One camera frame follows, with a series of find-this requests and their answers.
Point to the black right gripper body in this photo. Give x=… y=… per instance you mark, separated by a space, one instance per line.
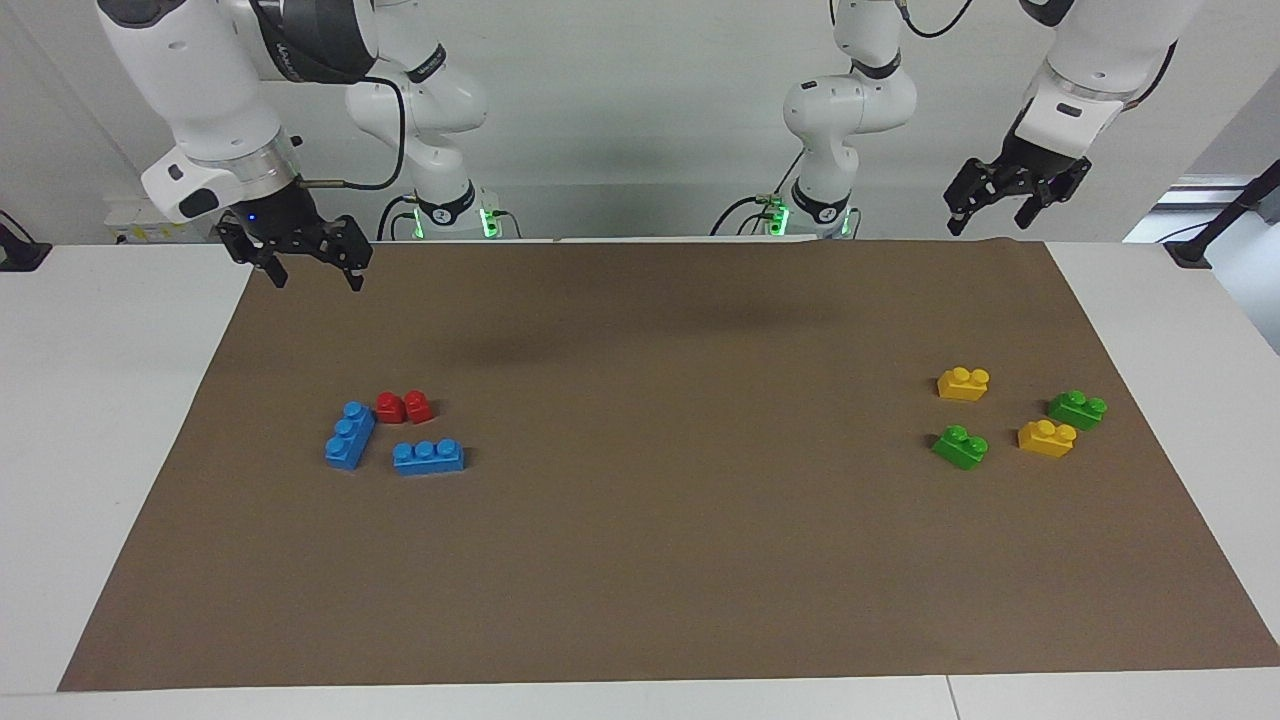
x=290 y=225

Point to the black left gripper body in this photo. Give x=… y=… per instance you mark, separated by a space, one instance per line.
x=1035 y=172

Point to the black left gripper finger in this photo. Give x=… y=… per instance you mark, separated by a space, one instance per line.
x=1030 y=212
x=958 y=218

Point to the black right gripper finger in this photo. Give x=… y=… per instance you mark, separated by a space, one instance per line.
x=275 y=272
x=355 y=277

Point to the blue three-stud toy brick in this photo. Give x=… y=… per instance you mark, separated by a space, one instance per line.
x=349 y=437
x=428 y=458

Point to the green two-stud toy brick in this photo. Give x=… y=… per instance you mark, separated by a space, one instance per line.
x=1077 y=410
x=960 y=447

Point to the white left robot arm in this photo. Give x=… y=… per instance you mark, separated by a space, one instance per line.
x=850 y=105

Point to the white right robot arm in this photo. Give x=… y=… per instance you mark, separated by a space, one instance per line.
x=200 y=80

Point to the red two-stud toy brick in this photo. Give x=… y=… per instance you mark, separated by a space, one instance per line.
x=405 y=408

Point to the white power strip box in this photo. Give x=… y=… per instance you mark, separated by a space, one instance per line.
x=135 y=222

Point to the yellow two-stud toy brick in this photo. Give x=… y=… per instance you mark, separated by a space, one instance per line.
x=963 y=384
x=1046 y=439

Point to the black stand with clamp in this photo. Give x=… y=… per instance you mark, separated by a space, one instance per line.
x=1225 y=215

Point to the black table clamp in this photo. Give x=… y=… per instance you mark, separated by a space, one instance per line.
x=20 y=255

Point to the brown paper table mat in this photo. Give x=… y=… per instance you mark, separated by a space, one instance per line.
x=650 y=550

